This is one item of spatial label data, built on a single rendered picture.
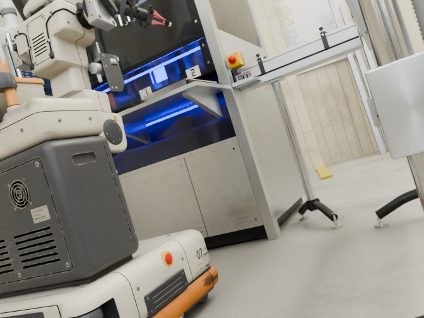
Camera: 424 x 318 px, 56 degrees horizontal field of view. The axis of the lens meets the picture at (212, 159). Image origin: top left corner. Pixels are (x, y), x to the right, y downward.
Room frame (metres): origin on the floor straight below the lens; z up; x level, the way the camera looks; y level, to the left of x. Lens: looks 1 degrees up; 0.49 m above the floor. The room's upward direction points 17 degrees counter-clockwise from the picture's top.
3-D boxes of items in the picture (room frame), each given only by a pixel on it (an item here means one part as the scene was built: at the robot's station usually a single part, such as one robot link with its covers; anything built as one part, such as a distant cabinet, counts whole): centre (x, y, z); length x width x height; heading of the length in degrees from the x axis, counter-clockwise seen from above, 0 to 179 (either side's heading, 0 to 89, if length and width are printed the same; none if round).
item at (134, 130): (2.29, 0.41, 0.79); 0.34 x 0.03 x 0.13; 154
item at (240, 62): (2.18, -0.28, 0.99); 0.08 x 0.07 x 0.07; 154
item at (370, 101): (1.26, -0.55, 0.50); 0.12 x 0.05 x 0.09; 154
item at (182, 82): (2.08, 0.04, 0.90); 0.34 x 0.26 x 0.04; 154
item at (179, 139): (2.64, 0.73, 0.73); 1.98 x 0.01 x 0.25; 64
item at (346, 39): (2.18, -0.60, 0.92); 0.69 x 0.15 x 0.16; 64
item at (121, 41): (2.51, 0.43, 1.50); 0.47 x 0.01 x 0.59; 64
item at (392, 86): (1.22, -0.60, 0.49); 1.60 x 0.08 x 0.12; 154
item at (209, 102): (2.07, -0.04, 0.79); 0.34 x 0.03 x 0.13; 154
